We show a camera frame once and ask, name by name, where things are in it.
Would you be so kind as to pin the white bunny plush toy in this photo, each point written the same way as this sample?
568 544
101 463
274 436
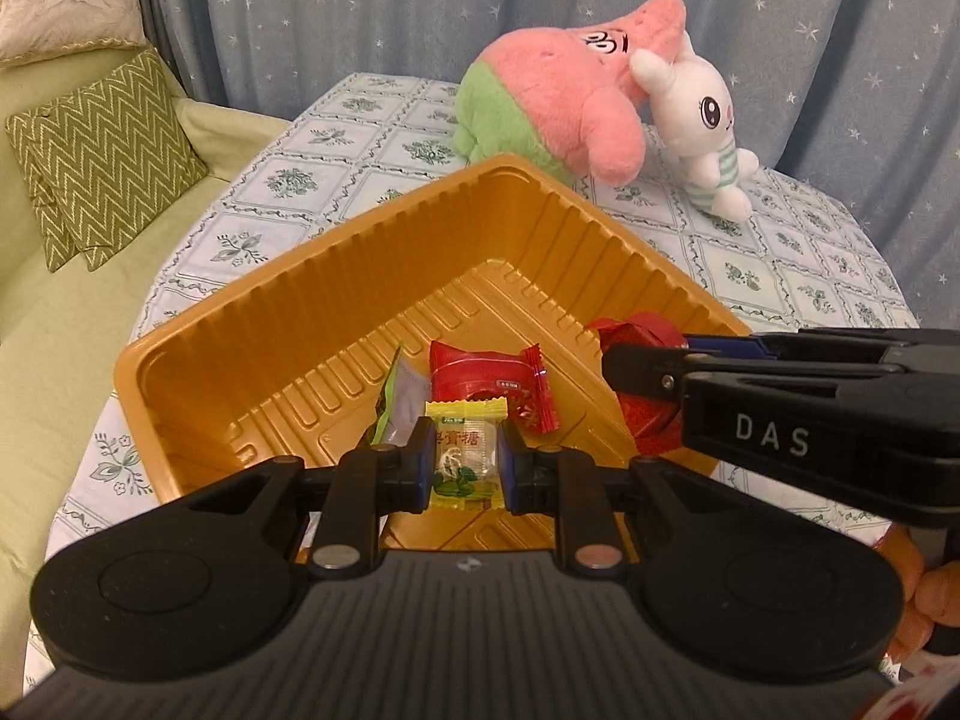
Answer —
692 109

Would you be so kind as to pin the green floral tablecloth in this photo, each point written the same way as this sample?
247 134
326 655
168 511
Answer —
799 261

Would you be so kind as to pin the light green sofa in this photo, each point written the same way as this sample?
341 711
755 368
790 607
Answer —
68 465

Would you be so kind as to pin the white green snack pouch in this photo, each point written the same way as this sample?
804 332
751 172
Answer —
400 404

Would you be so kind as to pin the yellow green candy packet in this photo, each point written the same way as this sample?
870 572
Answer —
466 473

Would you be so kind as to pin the green zigzag cushion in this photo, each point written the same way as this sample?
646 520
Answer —
102 161

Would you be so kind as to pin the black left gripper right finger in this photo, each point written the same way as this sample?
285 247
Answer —
566 485

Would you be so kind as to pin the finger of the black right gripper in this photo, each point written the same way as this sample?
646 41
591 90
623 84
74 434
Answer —
753 359

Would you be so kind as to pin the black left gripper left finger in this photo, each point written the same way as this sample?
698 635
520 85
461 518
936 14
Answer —
370 482

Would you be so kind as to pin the pink starfish plush toy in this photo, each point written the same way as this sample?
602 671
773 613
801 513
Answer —
564 98

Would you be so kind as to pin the beige embroidered pillow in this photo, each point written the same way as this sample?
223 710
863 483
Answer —
34 30

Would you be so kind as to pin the red square candy packet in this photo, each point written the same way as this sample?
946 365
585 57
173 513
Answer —
521 379

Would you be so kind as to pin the red candy wrapper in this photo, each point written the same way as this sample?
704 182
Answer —
632 367

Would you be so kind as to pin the person right hand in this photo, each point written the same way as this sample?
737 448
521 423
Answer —
931 597

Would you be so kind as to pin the orange plastic tray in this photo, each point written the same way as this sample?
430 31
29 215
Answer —
289 359

